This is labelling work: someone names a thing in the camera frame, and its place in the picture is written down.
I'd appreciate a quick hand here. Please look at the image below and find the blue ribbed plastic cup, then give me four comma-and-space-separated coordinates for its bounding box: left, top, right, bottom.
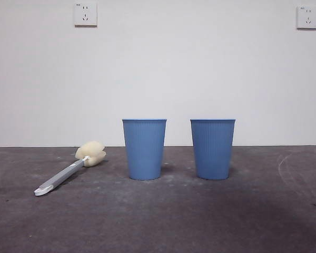
122, 118, 167, 181
190, 118, 236, 181

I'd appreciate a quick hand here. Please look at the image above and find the sponge cup brush grey handle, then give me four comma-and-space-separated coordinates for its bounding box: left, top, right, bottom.
33, 140, 107, 197

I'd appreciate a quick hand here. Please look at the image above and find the white wall socket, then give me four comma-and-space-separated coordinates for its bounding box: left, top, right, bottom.
74, 2, 98, 28
296, 5, 316, 30

